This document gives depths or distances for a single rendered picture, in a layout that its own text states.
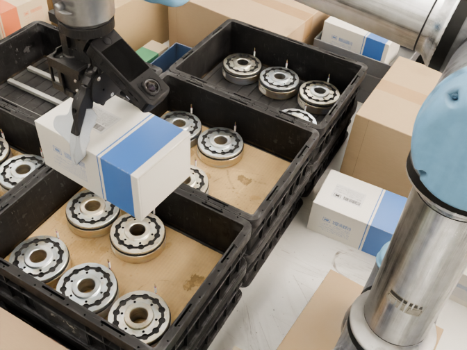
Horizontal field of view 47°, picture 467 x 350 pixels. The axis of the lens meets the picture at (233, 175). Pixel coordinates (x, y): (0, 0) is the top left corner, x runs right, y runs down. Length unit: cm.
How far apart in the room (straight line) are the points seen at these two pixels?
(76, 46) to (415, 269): 51
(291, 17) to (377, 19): 99
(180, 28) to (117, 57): 100
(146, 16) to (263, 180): 75
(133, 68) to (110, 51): 3
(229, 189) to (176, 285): 26
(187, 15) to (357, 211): 81
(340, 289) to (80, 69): 64
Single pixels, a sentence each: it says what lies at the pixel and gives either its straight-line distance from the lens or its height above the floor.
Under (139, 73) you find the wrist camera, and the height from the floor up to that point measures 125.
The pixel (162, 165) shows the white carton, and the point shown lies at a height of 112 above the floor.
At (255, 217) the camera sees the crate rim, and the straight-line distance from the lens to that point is 97.
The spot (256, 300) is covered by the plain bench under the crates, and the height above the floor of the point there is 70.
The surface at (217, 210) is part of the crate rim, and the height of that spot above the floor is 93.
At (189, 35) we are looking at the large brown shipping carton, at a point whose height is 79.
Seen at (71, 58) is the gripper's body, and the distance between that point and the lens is 78.
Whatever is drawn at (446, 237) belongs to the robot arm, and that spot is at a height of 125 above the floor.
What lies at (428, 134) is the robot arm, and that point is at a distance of 49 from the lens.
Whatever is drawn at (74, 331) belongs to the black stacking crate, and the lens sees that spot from 96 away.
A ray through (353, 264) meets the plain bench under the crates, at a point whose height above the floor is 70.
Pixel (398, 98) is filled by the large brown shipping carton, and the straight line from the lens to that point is 137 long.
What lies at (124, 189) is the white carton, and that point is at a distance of 79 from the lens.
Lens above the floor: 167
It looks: 45 degrees down
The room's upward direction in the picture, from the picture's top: 5 degrees clockwise
